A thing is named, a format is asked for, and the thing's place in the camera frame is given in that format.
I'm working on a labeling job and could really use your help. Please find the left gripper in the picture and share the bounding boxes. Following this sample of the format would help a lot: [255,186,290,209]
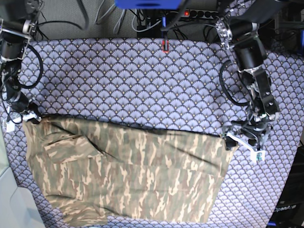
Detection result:
[223,116,272,151]

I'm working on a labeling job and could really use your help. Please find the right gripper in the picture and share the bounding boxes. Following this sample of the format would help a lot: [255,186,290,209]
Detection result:
[3,102,43,126]

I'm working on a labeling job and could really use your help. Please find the camouflage T-shirt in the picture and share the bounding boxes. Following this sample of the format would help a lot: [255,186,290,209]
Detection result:
[22,117,236,227]

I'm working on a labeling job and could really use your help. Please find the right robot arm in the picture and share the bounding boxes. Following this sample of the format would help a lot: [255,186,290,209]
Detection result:
[0,0,44,124]

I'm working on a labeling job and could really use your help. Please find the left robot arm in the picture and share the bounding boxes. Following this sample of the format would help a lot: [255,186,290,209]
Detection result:
[215,0,304,153]

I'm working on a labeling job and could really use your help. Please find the purple fan-pattern table cloth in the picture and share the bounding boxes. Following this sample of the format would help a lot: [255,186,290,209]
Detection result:
[0,38,304,228]

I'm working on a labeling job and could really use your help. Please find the white plastic bin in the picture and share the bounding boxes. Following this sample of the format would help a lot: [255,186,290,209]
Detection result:
[0,131,45,228]

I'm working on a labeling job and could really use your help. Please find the black OpenArm box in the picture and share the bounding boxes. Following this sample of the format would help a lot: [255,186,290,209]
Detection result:
[267,146,304,228]

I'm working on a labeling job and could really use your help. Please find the blue clamp right edge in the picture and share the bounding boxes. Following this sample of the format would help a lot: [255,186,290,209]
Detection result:
[297,30,304,56]

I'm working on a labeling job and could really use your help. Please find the black power strip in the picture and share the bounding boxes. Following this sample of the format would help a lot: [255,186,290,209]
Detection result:
[182,9,219,19]

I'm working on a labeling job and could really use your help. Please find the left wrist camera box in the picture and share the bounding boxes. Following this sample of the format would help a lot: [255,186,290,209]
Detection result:
[250,150,266,163]

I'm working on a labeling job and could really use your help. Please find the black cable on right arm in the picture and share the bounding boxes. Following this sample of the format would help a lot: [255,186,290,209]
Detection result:
[14,44,44,90]

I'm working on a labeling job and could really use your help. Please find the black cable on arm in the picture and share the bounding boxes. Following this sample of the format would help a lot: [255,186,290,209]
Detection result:
[14,44,44,90]
[218,60,250,106]

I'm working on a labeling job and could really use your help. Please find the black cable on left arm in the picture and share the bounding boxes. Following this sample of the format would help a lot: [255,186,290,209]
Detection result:
[218,60,250,106]

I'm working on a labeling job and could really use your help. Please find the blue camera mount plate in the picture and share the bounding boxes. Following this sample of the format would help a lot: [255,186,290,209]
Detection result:
[115,0,182,10]

